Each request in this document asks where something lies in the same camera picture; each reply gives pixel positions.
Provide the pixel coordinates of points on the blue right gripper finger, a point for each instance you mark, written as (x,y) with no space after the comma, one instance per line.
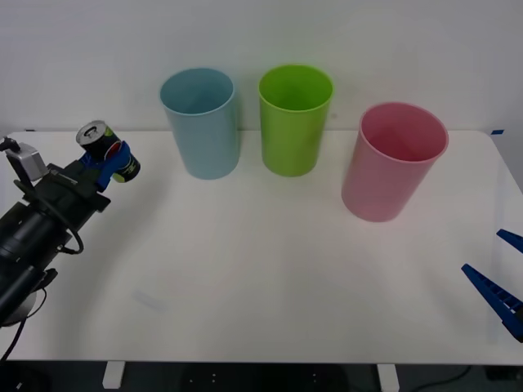
(496,296)
(512,239)

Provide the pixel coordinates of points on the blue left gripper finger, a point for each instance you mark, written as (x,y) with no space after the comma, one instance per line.
(115,161)
(86,158)

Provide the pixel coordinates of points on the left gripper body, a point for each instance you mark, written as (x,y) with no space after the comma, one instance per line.
(67,196)

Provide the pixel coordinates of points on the black drink can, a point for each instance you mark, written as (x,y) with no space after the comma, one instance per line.
(98,139)

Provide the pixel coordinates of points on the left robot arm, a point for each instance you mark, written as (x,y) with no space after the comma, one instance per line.
(24,234)

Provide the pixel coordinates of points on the pale blue plastic bin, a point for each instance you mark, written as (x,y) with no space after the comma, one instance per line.
(204,139)

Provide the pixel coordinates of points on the white table leg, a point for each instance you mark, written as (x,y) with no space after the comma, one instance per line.
(388,377)
(113,375)

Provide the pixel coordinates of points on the pink plastic bin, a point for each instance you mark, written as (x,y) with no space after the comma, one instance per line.
(380,188)

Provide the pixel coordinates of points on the green plastic bin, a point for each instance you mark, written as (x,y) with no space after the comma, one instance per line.
(291,143)

